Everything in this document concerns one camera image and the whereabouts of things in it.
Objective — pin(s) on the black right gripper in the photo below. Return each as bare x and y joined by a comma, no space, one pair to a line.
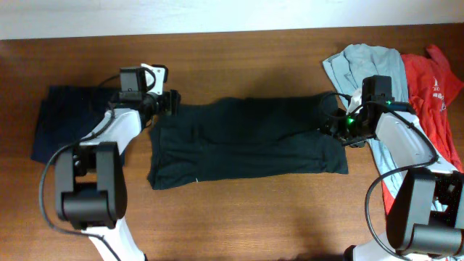
333,125

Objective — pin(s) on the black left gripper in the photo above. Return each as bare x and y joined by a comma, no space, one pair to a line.
170,99

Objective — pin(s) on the dark green shirt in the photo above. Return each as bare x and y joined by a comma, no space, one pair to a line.
244,138

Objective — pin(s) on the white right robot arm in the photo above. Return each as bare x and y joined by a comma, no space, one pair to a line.
426,218

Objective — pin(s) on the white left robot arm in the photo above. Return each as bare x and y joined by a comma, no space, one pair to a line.
90,190

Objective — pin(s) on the light blue shirt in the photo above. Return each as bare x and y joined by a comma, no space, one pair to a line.
347,70

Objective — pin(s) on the red shirt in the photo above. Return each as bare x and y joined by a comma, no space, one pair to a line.
430,86

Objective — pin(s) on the folded navy blue shirt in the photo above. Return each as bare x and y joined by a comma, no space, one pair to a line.
68,113

